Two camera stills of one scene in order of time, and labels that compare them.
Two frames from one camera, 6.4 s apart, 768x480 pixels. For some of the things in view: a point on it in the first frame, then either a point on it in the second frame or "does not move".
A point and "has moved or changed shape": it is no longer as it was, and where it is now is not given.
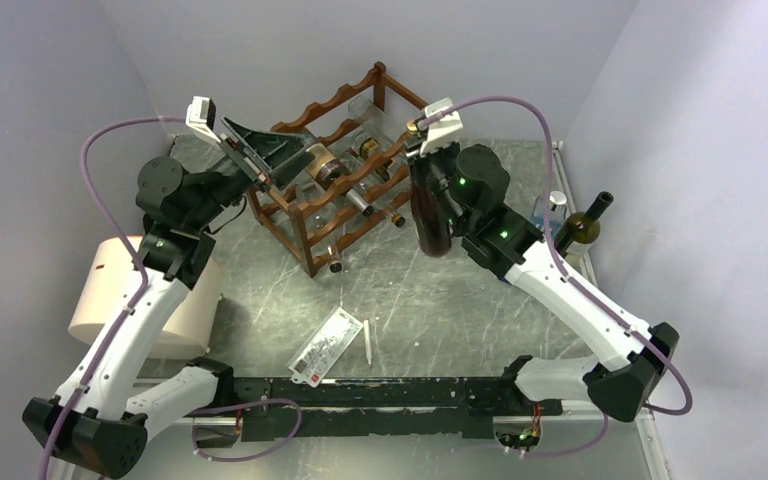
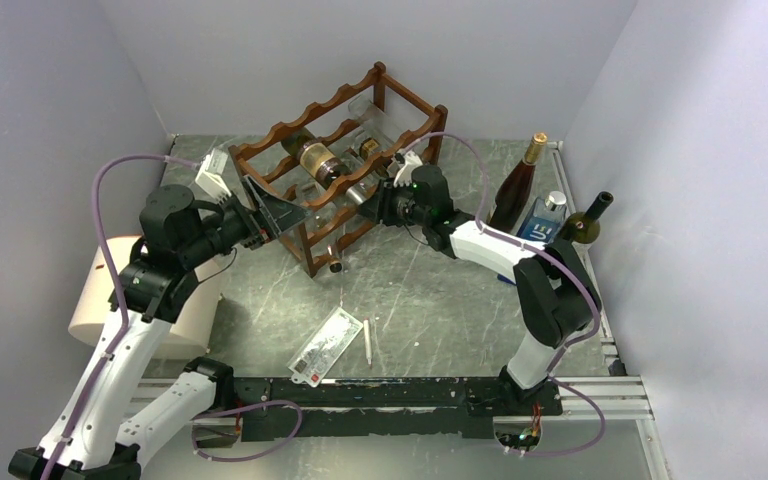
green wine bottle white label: x=579 y=233 does not move
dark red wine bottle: x=431 y=217 has moved or changed shape
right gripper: x=422 y=161 to x=378 y=209
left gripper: x=265 y=158 to x=267 y=222
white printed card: x=315 y=360 does not move
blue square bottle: x=557 y=211 does not move
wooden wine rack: x=358 y=169 does not move
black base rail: x=271 y=408 does not move
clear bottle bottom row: x=311 y=192 does not move
